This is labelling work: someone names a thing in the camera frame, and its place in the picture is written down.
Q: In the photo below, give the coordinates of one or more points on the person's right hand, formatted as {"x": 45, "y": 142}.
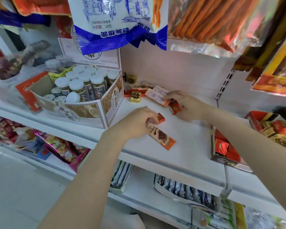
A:
{"x": 193, "y": 108}

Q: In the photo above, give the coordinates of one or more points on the person's left hand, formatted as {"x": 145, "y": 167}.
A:
{"x": 131, "y": 125}

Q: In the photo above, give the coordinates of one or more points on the red square candy piece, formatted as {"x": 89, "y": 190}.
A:
{"x": 160, "y": 118}
{"x": 174, "y": 107}

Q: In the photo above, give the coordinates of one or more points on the white box of red chocolates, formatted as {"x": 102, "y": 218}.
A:
{"x": 219, "y": 159}

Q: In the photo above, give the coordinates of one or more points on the red Filer candy box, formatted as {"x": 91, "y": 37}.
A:
{"x": 252, "y": 116}

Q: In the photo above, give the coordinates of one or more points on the heap of gold candies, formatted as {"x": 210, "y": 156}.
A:
{"x": 268, "y": 132}

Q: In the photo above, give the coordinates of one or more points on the person's right forearm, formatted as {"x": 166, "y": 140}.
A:
{"x": 252, "y": 150}

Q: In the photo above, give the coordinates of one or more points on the person's left forearm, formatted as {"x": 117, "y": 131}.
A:
{"x": 85, "y": 188}

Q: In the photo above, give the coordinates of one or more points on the printed jar display box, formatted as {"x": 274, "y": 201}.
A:
{"x": 109, "y": 102}

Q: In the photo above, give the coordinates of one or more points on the white metal shelf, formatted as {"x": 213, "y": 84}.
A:
{"x": 193, "y": 145}

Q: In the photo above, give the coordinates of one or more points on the dark brown snack bag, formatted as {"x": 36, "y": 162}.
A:
{"x": 246, "y": 58}

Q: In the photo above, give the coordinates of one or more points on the pile of pink snack packets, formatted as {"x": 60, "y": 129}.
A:
{"x": 57, "y": 145}

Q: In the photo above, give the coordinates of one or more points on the yellow red bag brown sticks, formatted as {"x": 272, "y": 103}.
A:
{"x": 274, "y": 81}

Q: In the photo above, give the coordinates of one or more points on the clear bag of orange sticks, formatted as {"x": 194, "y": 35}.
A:
{"x": 205, "y": 19}

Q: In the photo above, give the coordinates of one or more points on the stack of green white packets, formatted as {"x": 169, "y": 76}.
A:
{"x": 217, "y": 217}

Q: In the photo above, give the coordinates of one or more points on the white blue snack bag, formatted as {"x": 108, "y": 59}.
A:
{"x": 109, "y": 11}

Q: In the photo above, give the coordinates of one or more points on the orange blue snack bag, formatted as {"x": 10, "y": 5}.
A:
{"x": 38, "y": 5}

